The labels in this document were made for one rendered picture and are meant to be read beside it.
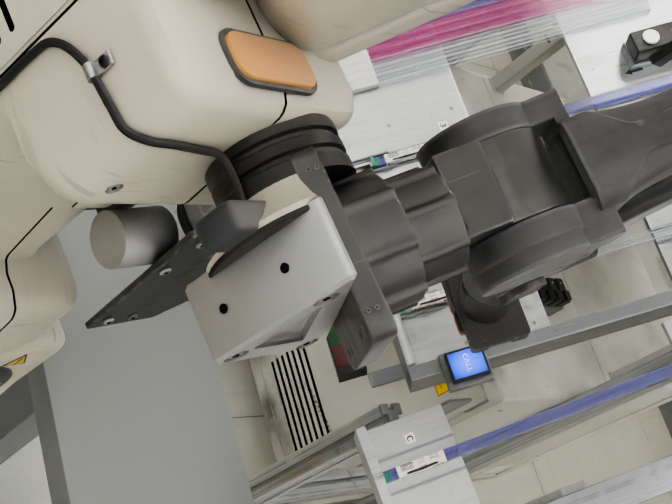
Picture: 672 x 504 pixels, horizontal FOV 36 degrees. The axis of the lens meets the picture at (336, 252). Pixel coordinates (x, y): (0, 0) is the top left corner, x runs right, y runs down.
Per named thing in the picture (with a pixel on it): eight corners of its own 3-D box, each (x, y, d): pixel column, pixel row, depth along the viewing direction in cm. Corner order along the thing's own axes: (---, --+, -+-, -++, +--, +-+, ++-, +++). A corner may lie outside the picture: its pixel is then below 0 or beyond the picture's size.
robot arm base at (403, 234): (286, 149, 58) (374, 341, 55) (413, 102, 59) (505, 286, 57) (277, 203, 66) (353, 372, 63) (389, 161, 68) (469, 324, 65)
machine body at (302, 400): (268, 518, 199) (502, 400, 161) (187, 207, 225) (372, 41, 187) (477, 486, 244) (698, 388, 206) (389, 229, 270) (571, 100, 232)
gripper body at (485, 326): (496, 252, 111) (504, 224, 104) (529, 338, 107) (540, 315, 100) (439, 269, 110) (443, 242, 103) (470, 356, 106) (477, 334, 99)
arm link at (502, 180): (408, 165, 60) (446, 247, 59) (557, 108, 62) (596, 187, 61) (380, 211, 69) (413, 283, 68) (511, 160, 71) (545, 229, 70)
